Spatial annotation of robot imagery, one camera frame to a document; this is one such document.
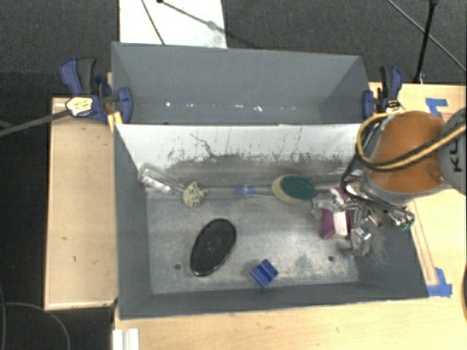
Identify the green sponge on clear handle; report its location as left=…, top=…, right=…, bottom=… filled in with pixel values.
left=208, top=174, right=319, bottom=205

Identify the speckled beige ball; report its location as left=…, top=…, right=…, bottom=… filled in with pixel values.
left=182, top=181, right=209, bottom=209

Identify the pale wood board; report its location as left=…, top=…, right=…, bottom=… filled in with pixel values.
left=43, top=93, right=120, bottom=311

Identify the black oval brush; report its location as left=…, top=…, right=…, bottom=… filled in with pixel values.
left=189, top=218, right=238, bottom=278

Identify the grey metal bin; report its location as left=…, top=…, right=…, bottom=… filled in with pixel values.
left=110, top=41, right=430, bottom=320

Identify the blue ridged block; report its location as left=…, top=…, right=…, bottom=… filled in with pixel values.
left=250, top=259, right=279, bottom=288

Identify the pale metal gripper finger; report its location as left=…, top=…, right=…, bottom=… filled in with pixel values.
left=348, top=226, right=374, bottom=257
left=312, top=197, right=352, bottom=215

